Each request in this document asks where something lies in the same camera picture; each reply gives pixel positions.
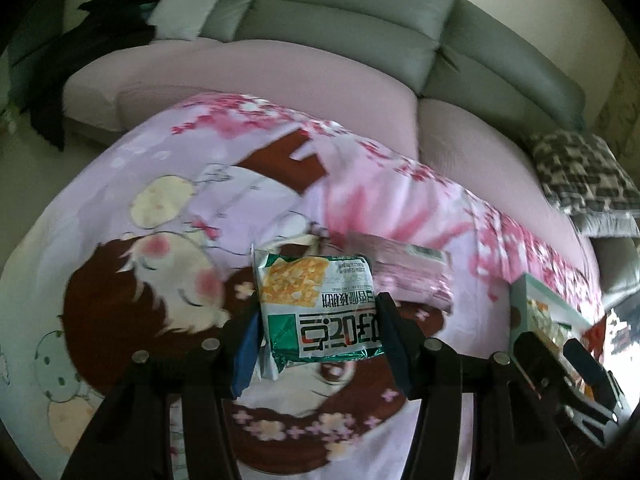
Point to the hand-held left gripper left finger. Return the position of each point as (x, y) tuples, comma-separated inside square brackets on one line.
[(245, 360)]

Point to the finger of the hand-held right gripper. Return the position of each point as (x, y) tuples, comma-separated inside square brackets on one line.
[(585, 367), (537, 360)]

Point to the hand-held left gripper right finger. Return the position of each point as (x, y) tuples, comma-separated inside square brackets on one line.
[(395, 355)]

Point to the green rimmed white tray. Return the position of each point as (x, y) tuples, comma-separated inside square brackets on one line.
[(522, 300)]

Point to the green and white snack packet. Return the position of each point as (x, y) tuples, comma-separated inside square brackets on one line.
[(315, 310)]

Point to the purple snack packet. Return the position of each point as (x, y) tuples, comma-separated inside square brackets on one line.
[(410, 272)]

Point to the grey pillow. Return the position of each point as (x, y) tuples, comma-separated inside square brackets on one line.
[(610, 222)]

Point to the black and white patterned pillow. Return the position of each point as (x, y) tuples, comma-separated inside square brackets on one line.
[(580, 170)]

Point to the printed cartoon blanket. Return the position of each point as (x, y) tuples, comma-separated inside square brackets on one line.
[(150, 160)]

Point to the grey sofa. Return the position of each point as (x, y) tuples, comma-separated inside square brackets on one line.
[(350, 25)]

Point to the black clothing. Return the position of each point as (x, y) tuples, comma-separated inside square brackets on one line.
[(75, 60)]

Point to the teal cabinet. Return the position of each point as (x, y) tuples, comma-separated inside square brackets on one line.
[(30, 35)]

